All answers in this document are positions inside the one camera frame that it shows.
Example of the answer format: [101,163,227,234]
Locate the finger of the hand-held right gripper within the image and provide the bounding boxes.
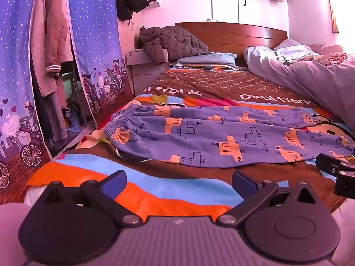
[316,153,355,177]
[333,170,355,200]

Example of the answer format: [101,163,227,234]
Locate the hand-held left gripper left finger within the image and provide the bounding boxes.
[36,170,142,226]

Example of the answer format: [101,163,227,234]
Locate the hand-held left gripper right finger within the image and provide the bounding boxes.
[216,170,324,226]

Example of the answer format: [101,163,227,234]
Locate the blue printed pants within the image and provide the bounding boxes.
[107,104,355,169]

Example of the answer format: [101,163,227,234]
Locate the colourful printed blanket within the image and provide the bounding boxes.
[24,68,355,217]

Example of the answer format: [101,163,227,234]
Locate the grey duvet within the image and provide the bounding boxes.
[244,46,355,129]

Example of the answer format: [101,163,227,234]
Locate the grey hanging garment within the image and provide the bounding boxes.
[30,61,68,142]

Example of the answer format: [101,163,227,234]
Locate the floral cloth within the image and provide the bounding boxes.
[302,51,355,67]

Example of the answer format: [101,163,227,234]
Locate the white nightstand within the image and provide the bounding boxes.
[124,48,170,97]

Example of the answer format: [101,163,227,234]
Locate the light blue cloth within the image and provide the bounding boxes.
[274,39,319,61]

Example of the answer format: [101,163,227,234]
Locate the blue pillow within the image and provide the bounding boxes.
[170,52,238,69]

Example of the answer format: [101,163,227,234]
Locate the wooden bed headboard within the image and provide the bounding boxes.
[175,22,288,67]

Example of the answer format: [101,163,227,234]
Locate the dark quilted jacket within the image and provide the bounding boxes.
[138,25,210,64]

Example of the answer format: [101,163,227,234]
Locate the pink quilted coat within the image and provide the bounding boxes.
[44,0,74,74]

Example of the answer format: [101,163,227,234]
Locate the pink fuzzy coat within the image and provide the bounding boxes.
[29,0,60,97]

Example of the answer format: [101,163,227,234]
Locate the black hanging bag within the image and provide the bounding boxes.
[116,0,134,22]

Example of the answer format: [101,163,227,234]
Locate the framed wall picture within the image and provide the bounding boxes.
[329,0,339,34]

